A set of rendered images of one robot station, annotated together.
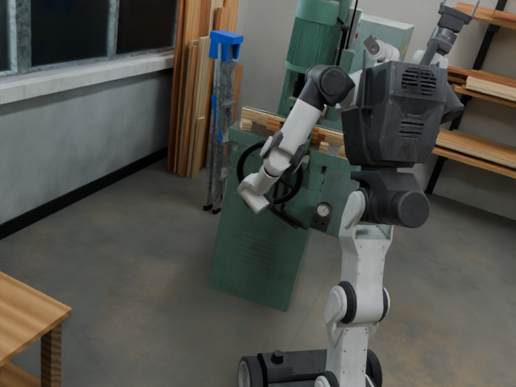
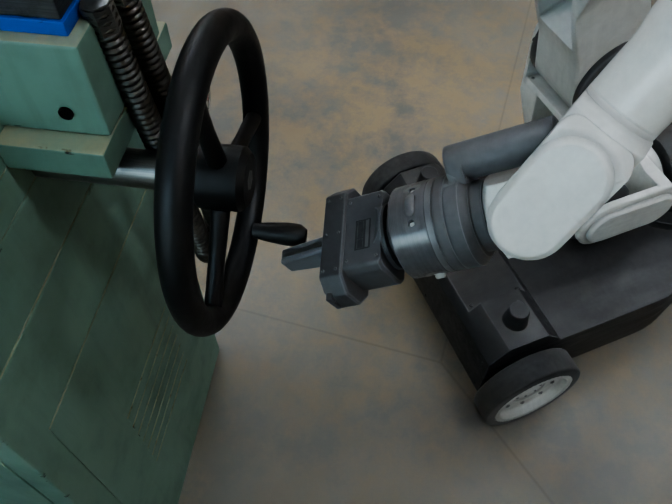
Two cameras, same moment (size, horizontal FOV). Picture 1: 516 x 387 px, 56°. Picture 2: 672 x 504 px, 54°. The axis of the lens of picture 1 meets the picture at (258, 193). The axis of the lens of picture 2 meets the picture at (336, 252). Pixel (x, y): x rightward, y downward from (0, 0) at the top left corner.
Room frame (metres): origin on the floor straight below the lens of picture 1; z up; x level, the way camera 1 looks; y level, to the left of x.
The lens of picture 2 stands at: (1.81, 0.38, 1.26)
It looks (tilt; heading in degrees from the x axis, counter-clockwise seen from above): 55 degrees down; 269
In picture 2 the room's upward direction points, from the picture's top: straight up
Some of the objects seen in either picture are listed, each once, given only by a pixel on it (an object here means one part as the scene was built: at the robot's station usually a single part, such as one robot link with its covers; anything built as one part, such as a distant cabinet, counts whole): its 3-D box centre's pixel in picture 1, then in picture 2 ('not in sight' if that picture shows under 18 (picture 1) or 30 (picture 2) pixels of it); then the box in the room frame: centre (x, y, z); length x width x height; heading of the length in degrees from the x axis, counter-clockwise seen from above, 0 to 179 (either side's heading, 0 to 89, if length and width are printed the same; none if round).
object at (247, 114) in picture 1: (300, 128); not in sight; (2.25, -0.14, 0.92); 0.60 x 0.02 x 0.05; 81
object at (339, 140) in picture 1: (317, 135); not in sight; (2.22, -0.22, 0.92); 0.60 x 0.02 x 0.04; 81
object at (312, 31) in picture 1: (311, 35); not in sight; (2.24, -0.08, 1.35); 0.18 x 0.18 x 0.31
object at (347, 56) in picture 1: (342, 64); not in sight; (2.43, -0.27, 1.23); 0.09 x 0.08 x 0.15; 171
